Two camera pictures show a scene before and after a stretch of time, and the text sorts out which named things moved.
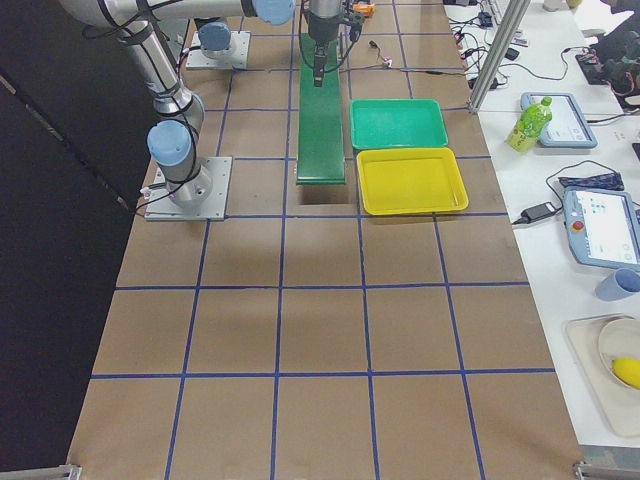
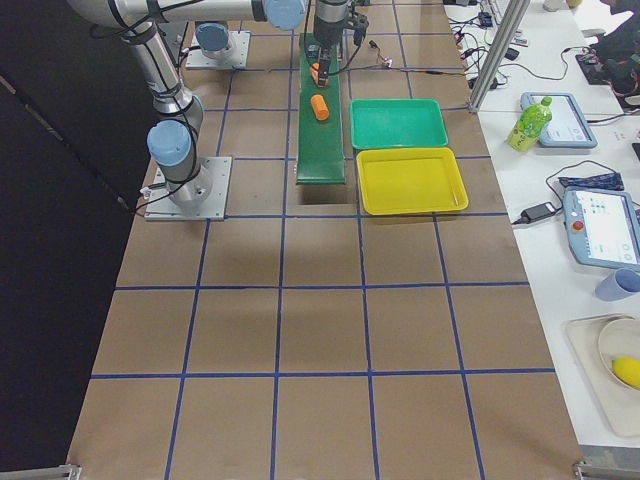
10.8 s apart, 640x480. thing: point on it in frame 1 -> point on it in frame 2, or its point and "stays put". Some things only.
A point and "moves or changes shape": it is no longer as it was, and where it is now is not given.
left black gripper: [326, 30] stays put
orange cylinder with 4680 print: [364, 8] moves or changes shape
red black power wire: [388, 64] stays put
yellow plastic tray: [410, 180] stays put
